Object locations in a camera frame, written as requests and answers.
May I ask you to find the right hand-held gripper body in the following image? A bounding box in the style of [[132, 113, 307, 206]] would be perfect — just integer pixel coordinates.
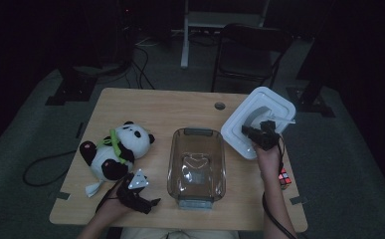
[[253, 114, 296, 152]]

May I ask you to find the person's left hand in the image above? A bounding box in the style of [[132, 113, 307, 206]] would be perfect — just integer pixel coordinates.
[[98, 188, 133, 219]]

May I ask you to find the black stand base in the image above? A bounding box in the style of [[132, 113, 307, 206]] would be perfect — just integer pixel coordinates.
[[45, 66, 98, 107], [286, 87, 336, 119]]

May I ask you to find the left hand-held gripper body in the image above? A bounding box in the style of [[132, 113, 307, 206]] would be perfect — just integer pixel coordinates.
[[114, 168, 151, 209]]

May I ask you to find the black folding chair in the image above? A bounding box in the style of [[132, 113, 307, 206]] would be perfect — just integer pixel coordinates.
[[210, 23, 294, 95]]

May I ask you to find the white metal stand frame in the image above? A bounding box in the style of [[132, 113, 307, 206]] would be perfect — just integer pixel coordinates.
[[179, 0, 272, 70]]

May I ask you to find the white container lid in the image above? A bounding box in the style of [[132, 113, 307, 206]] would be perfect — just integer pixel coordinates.
[[220, 86, 297, 161]]

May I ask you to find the black floor cables bundle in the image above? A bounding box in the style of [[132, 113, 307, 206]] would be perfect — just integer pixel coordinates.
[[130, 44, 157, 91]]

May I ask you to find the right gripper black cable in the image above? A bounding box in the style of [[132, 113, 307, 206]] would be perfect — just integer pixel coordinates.
[[261, 133, 297, 239]]

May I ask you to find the clear plastic storage container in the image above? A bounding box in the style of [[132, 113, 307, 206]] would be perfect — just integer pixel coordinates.
[[166, 126, 228, 211]]

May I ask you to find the person's right hand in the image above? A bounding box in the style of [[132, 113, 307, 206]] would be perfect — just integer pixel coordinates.
[[253, 143, 283, 183]]

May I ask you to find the black strip at table edge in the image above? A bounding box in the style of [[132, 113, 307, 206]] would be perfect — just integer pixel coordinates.
[[75, 121, 86, 140]]

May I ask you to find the panda plush toy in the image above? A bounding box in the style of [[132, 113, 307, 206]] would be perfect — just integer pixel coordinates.
[[79, 120, 156, 199]]

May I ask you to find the colourful puzzle cube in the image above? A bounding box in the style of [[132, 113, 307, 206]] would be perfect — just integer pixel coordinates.
[[278, 167, 293, 190]]

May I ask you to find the black cable on floor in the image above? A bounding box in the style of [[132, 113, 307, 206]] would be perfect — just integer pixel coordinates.
[[22, 149, 79, 187]]

